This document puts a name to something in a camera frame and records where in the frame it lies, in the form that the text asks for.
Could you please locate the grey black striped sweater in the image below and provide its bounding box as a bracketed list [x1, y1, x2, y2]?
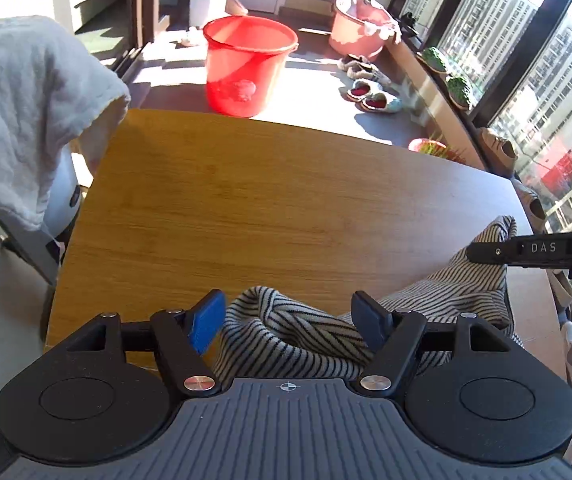
[211, 214, 527, 386]

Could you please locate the beige shoe on sill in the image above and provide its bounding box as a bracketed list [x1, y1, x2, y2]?
[512, 178, 546, 234]
[478, 128, 517, 179]

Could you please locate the white chair under towel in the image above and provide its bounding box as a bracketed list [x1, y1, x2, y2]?
[0, 146, 82, 287]

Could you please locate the red pot with grass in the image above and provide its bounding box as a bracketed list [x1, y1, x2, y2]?
[408, 138, 460, 162]

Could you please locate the green potted plant near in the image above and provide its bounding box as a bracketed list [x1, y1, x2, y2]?
[446, 75, 475, 112]

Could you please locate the green potted plant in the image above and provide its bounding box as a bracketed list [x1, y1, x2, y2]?
[446, 75, 475, 112]
[418, 47, 449, 77]

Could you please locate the slipper with red lining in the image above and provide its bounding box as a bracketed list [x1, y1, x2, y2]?
[346, 78, 382, 103]

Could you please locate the green potted plant far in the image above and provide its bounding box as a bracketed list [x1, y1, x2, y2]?
[418, 47, 449, 77]

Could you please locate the grey slippers pair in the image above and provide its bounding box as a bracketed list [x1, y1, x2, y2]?
[337, 54, 391, 86]

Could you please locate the red plastic bucket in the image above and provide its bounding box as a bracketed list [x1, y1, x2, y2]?
[202, 15, 299, 118]

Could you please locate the white quilted towel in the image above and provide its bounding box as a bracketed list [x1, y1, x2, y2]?
[0, 16, 131, 231]

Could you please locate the pink bucket with cloth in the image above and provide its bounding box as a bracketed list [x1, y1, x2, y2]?
[328, 0, 402, 61]

